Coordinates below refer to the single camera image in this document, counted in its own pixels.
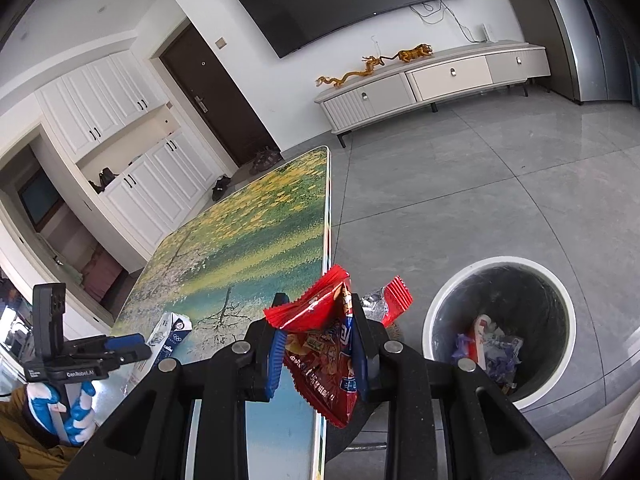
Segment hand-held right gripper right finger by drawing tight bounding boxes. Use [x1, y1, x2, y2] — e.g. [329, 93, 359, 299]
[345, 292, 576, 480]

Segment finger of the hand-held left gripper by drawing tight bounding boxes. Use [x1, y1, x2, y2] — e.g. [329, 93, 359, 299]
[102, 333, 146, 351]
[107, 346, 152, 373]

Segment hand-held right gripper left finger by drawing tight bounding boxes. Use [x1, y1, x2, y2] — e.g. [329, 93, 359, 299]
[59, 292, 291, 480]

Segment red snack bag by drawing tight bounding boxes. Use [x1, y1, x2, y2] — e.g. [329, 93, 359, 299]
[263, 264, 415, 429]

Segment white printed plastic bag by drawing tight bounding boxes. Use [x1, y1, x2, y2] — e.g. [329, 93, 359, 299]
[122, 311, 194, 398]

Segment white round trash bin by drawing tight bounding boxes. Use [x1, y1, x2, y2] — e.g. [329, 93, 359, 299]
[422, 256, 577, 411]

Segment small purple wrapper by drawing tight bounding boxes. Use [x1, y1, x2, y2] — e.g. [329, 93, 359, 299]
[452, 332, 476, 363]

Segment person's left forearm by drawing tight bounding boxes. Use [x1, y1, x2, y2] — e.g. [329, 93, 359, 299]
[0, 385, 81, 480]

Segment person's left hand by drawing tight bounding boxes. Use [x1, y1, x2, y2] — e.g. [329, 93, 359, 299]
[27, 380, 97, 447]

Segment pink bedding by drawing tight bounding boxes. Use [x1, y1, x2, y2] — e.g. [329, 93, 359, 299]
[80, 245, 126, 306]

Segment dark framed window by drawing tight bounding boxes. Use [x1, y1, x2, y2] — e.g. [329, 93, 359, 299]
[17, 167, 66, 226]

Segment landscape printed table mat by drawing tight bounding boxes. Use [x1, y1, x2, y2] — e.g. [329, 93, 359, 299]
[107, 145, 333, 480]

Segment black handbag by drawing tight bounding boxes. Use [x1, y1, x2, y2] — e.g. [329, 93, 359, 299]
[89, 167, 117, 193]

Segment white panelled cabinet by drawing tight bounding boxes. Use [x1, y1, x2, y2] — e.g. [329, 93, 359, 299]
[35, 50, 221, 261]

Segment brown shoes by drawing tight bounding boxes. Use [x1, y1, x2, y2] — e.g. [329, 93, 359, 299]
[249, 147, 283, 173]

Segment dark brown door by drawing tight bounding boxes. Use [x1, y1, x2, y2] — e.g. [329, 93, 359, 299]
[160, 25, 281, 168]

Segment beige television cabinet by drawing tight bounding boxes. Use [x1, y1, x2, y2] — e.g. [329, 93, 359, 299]
[314, 40, 548, 148]

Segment golden tiger figurine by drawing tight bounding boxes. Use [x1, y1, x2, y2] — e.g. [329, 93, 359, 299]
[392, 44, 435, 63]

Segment grey refrigerator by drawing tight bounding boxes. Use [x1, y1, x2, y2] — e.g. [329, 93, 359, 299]
[532, 0, 640, 106]

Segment television cables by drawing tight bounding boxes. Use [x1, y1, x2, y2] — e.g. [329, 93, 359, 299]
[410, 0, 483, 43]

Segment black wall television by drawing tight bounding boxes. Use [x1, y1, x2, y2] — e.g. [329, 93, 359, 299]
[226, 0, 472, 59]

